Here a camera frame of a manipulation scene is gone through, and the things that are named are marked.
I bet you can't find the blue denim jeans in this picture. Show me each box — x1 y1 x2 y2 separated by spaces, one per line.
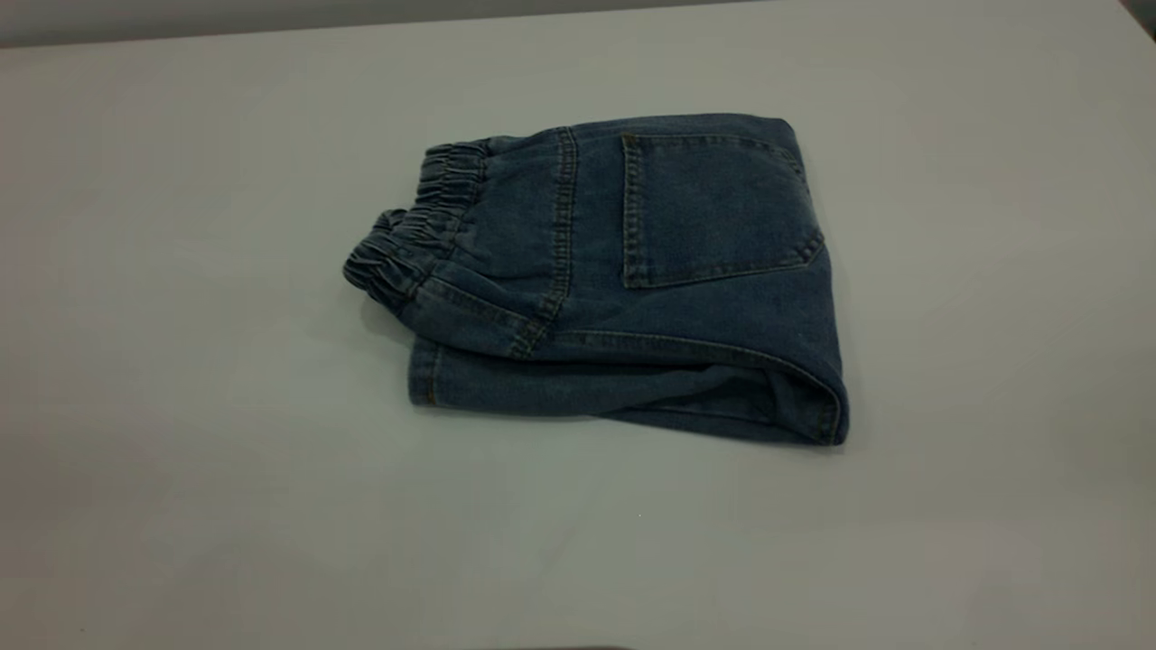
341 113 850 448

